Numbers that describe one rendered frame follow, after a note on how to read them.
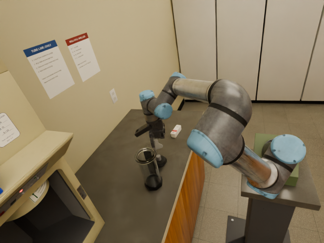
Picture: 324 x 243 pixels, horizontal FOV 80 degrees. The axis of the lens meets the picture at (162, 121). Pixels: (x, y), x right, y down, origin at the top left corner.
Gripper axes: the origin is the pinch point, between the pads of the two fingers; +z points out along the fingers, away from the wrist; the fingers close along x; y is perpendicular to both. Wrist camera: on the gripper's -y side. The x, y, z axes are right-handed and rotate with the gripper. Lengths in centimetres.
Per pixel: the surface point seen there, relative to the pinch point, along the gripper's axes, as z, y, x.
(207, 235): 108, 25, 1
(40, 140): -43, -22, -42
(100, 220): 9.1, -23.9, -38.5
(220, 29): -15, 73, 226
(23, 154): -44, -23, -48
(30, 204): -26, -30, -52
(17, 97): -56, -24, -39
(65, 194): -12, -31, -39
